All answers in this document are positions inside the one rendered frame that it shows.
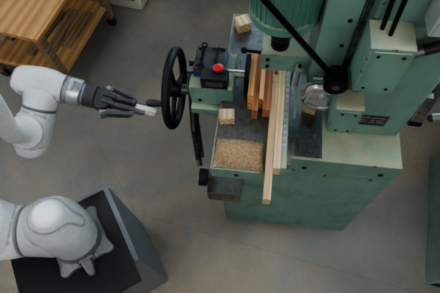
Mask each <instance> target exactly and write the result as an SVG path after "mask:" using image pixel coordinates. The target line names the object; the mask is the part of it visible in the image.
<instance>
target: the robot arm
mask: <svg viewBox="0 0 440 293"><path fill-rule="evenodd" d="M10 87H11V88H12V89H13V90H14V91H15V92H16V93H17V94H20V95H22V107H21V110H20V112H18V113H17V115H16V116H15V117H13V115H12V113H11V111H10V109H9V107H8V106H7V104H6V102H5V100H4V99H3V97H2V96H1V94H0V137H1V138H2V139H3V140H4V141H6V142H8V143H11V144H13V145H14V149H15V151H16V153H17V154H18V155H19V156H21V157H23V158H25V159H36V158H38V157H41V156H42V155H43V154H44V153H45V152H46V150H47V149H48V147H49V145H50V142H51V140H52V136H53V133H54V127H55V123H56V111H57V108H58V105H59V104H60V103H63V104H67V105H72V106H75V107H78V106H79V105H80V104H81V105H82V106H84V107H89V108H93V109H96V110H97V111H99V113H100V118H107V117H115V118H131V117H132V115H133V114H139V115H142V116H144V114H148V115H151V116H155V115H156V111H157V109H154V108H152V107H147V105H146V104H144V103H140V102H138V101H137V99H136V96H135V95H133V94H131V93H129V92H127V91H125V90H123V89H121V88H119V87H117V86H115V85H114V84H113V83H112V82H110V84H109V85H108V86H107V87H99V86H96V85H93V84H89V83H88V84H86V82H85V80H82V79H79V78H75V77H71V76H67V75H65V74H63V73H61V72H59V71H57V70H54V69H50V68H48V67H41V66H36V65H21V66H18V67H16V68H15V69H14V71H13V72H12V75H11V78H10ZM110 91H111V92H112V91H113V92H115V93H116V94H118V95H120V96H122V97H120V96H117V95H115V94H112V93H111V92H110ZM120 103H121V104H120ZM130 106H131V107H130ZM134 107H135V108H134ZM104 109H116V110H119V111H106V110H104ZM113 249H114V245H113V244H112V242H110V240H109V239H108V237H107V235H106V233H105V230H104V228H103V226H102V225H101V222H100V220H99V218H98V212H97V209H96V208H95V207H94V206H90V207H88V208H87V209H86V210H85V209H84V208H83V207H81V206H80V205H79V204H78V203H76V202H75V201H73V200H72V199H69V198H66V197H63V196H49V197H45V198H42V199H39V200H37V201H36V202H34V203H32V204H30V205H15V204H14V203H10V202H7V201H4V200H2V199H0V261H2V260H12V259H17V258H23V257H45V258H55V257H56V259H57V261H58V264H59V267H60V275H61V277H63V278H65V279H66V278H68V277H70V276H71V275H72V274H73V273H74V272H75V271H77V270H78V269H80V268H82V267H83V268H84V269H85V271H86V272H87V274H88V275H89V276H93V275H94V274H96V267H95V264H94V260H95V259H97V258H99V257H100V256H102V255H104V254H107V253H110V252H112V251H113Z"/></svg>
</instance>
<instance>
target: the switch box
mask: <svg viewBox="0 0 440 293"><path fill-rule="evenodd" d="M424 17H425V22H426V29H427V34H428V36H429V37H440V0H432V2H431V3H430V5H429V7H428V9H427V11H426V12H425V14H424Z"/></svg>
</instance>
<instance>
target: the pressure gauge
mask: <svg viewBox="0 0 440 293"><path fill-rule="evenodd" d="M208 177H209V169H204V168H200V169H199V171H198V186H207V184H209V183H210V182H211V180H210V178H208Z"/></svg>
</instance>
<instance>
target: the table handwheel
mask: <svg viewBox="0 0 440 293"><path fill-rule="evenodd" d="M176 56H177V58H178V62H179V78H178V79H177V80H176V79H175V77H174V72H173V66H174V61H175V59H176ZM186 95H188V87H187V63H186V59H185V54H184V51H183V50H182V48H180V47H179V46H175V47H173V48H172V49H171V50H170V51H169V53H168V55H167V58H166V61H165V64H164V70H163V75H162V86H161V108H162V117H163V121H164V123H165V125H166V127H167V128H168V129H175V128H176V127H178V125H179V123H180V121H181V119H182V116H183V111H184V108H185V100H186ZM170 97H172V111H171V112H170ZM177 97H178V103H177ZM176 103H177V109H176ZM175 110H176V111H175Z"/></svg>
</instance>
